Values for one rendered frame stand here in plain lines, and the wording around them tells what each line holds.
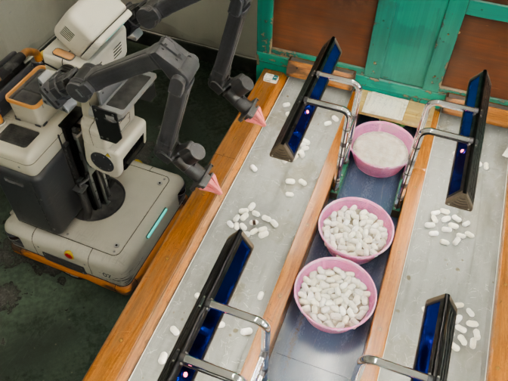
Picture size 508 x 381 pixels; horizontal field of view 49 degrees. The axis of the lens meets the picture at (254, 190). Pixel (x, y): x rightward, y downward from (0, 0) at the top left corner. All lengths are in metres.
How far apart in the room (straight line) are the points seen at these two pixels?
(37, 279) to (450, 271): 1.90
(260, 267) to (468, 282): 0.69
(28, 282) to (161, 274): 1.17
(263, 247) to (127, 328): 0.53
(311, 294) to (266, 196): 0.44
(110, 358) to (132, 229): 0.97
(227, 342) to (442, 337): 0.66
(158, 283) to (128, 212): 0.87
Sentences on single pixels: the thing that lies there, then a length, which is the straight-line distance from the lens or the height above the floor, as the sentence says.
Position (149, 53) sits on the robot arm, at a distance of 1.57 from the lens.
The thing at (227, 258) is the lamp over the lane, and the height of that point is 1.11.
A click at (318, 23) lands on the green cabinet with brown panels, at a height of 1.04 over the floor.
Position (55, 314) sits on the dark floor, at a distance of 2.80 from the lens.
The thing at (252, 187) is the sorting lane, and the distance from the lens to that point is 2.12.
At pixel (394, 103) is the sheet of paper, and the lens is 2.48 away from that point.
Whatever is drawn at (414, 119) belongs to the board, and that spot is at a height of 0.78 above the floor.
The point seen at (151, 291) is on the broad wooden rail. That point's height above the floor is 0.76.
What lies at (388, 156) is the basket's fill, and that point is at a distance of 2.30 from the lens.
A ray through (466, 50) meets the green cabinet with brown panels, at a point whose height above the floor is 1.06.
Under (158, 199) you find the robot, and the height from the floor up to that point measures 0.28.
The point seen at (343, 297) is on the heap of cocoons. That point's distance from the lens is 1.87.
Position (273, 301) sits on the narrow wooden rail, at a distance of 1.81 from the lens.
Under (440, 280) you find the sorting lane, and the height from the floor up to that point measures 0.74.
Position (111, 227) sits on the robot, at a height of 0.28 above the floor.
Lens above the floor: 2.35
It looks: 50 degrees down
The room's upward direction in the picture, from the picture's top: 1 degrees clockwise
